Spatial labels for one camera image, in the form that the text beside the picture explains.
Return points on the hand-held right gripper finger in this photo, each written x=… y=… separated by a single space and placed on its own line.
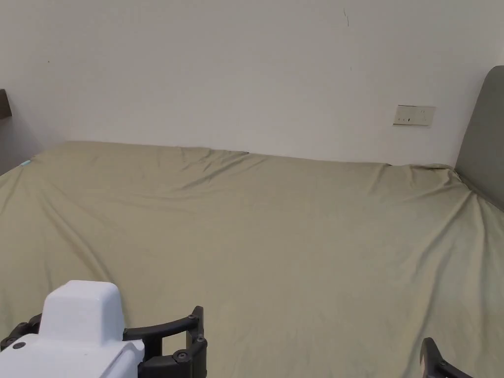
x=431 y=360

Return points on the white wall socket panel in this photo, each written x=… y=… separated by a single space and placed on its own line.
x=413 y=115

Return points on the grey-green padded headboard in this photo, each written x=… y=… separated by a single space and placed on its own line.
x=486 y=138

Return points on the bed with pale green sheet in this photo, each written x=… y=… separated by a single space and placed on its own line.
x=275 y=236

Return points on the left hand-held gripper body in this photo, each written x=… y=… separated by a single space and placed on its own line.
x=78 y=327

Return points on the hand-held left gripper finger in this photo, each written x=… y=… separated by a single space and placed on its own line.
x=27 y=325
x=197 y=327

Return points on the dark brown wooden board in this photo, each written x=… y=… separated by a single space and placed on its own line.
x=4 y=103

